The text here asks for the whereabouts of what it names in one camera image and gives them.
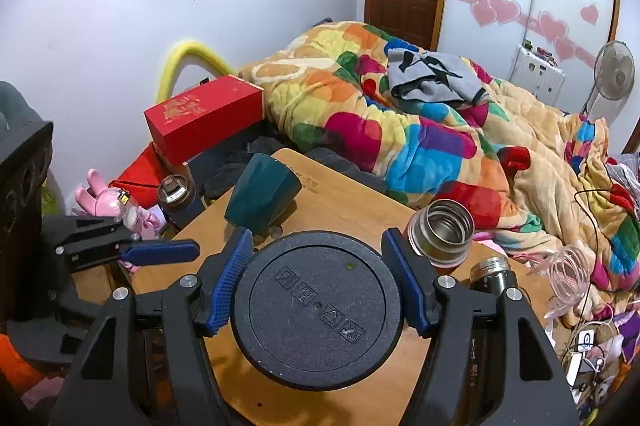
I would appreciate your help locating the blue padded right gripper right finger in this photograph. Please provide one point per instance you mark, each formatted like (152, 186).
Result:
(527, 385)

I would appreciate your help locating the yellow foam tube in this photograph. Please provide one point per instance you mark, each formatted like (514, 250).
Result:
(189, 52)

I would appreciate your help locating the dark teal mug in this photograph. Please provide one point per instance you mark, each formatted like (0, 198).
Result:
(262, 194)

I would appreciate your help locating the green thermos cup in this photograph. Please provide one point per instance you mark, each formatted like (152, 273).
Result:
(317, 310)

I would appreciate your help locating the red rectangular box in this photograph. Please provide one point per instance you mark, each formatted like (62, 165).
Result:
(195, 120)

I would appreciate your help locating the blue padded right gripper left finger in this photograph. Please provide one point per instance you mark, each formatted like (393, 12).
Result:
(110, 381)

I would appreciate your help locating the grey black garment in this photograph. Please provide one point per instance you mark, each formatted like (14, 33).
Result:
(431, 77)

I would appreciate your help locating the clear glass jar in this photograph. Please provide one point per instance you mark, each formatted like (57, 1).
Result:
(568, 273)

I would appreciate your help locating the pink plush toy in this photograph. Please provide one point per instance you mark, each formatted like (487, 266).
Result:
(100, 200)

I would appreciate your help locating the colourful patchwork blanket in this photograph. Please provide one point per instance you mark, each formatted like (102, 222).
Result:
(532, 176)

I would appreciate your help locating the brown thermos bottle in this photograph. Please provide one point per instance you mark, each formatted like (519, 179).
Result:
(442, 232)

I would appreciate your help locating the white suitcase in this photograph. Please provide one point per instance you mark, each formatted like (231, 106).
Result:
(539, 77)

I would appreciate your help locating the standing electric fan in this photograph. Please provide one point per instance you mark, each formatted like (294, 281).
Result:
(614, 73)

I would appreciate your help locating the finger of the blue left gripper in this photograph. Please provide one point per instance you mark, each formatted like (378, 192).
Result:
(152, 253)

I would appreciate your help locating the black thermos bottle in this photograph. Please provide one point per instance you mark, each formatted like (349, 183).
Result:
(492, 276)

